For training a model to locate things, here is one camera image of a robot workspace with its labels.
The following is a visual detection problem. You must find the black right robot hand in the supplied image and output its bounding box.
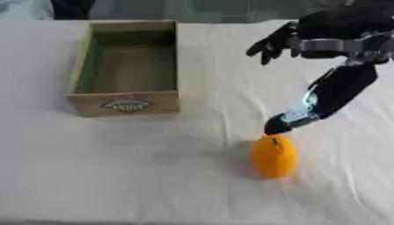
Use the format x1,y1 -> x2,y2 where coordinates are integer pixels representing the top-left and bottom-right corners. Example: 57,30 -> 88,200
244,8 -> 394,136

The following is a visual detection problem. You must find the tan cardboard box green inside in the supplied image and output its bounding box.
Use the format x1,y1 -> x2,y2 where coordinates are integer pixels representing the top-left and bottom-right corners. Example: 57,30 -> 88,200
64,19 -> 182,118

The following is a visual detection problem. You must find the orange toy fruit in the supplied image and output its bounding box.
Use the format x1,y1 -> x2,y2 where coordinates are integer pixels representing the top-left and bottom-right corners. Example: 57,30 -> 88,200
249,134 -> 299,179

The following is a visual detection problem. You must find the person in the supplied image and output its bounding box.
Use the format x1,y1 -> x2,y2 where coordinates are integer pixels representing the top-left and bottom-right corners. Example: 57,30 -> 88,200
49,0 -> 98,20

